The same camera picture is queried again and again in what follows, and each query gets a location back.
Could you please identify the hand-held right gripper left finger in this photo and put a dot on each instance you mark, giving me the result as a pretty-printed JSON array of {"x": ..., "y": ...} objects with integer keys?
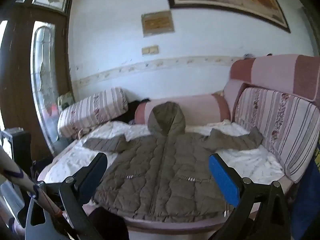
[{"x": 93, "y": 176}]

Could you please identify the wooden door with patterned glass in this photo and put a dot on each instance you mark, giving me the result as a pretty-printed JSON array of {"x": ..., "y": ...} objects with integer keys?
[{"x": 20, "y": 55}]

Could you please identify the striped floral cushion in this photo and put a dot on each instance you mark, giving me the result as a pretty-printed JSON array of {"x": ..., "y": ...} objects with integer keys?
[
  {"x": 280, "y": 125},
  {"x": 92, "y": 110}
]

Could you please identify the white floral blanket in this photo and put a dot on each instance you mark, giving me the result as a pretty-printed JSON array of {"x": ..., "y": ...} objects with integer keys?
[{"x": 250, "y": 160}]

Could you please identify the pale green bundle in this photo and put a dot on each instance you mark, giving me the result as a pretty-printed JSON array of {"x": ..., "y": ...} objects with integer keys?
[{"x": 65, "y": 100}]

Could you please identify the small framed plaque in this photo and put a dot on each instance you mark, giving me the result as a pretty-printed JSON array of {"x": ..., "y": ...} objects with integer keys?
[{"x": 157, "y": 23}]

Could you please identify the small grey object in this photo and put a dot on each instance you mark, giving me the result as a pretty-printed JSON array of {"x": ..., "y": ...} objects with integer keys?
[{"x": 247, "y": 55}]

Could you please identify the black cloth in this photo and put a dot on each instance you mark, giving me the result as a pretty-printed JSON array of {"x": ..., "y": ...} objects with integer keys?
[{"x": 130, "y": 110}]

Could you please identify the olive quilted hooded jacket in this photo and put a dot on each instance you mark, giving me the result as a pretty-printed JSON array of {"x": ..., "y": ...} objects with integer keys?
[{"x": 160, "y": 167}]

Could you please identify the blue bag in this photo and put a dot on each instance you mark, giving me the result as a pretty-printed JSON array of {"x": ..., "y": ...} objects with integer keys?
[{"x": 307, "y": 192}]

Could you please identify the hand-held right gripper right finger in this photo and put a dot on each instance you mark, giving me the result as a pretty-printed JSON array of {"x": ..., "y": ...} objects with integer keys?
[{"x": 225, "y": 180}]

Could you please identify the white patterned sleeve arm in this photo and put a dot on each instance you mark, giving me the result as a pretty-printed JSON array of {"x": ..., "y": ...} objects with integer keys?
[{"x": 15, "y": 172}]

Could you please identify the wall switch plate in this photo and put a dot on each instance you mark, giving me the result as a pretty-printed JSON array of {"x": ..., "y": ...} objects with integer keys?
[{"x": 150, "y": 50}]

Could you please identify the pink bolster cushion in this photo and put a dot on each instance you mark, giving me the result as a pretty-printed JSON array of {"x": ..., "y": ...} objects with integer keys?
[{"x": 190, "y": 107}]

